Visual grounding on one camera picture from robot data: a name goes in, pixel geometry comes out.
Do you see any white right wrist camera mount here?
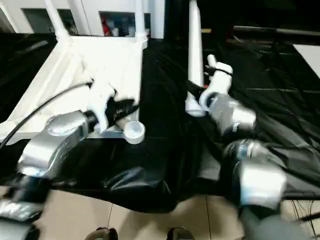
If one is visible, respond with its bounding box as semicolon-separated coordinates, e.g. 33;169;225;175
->
198;63;234;111

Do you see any black glossy mat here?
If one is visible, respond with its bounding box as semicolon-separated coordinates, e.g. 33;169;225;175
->
0;22;320;215

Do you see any white cabinet with glass doors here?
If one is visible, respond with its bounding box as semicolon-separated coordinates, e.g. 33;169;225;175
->
0;0;166;38

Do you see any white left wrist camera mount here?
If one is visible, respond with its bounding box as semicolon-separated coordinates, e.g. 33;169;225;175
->
86;81;119;133

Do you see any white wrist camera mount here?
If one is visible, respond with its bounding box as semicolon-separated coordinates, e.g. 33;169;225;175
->
86;81;119;133
198;63;234;111

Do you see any dark rounded robot body part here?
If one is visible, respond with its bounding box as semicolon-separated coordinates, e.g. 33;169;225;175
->
86;226;119;240
166;226;195;240

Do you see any white flat board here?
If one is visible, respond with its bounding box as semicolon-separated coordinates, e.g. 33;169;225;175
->
292;43;320;79

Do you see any black metal table leg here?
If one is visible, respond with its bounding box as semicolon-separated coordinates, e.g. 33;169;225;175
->
299;211;320;222

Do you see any black horizontal bar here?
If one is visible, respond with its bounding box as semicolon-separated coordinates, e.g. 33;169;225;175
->
232;24;320;39

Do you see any white plastic stool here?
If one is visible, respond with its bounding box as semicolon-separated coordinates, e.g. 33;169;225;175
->
0;34;149;146

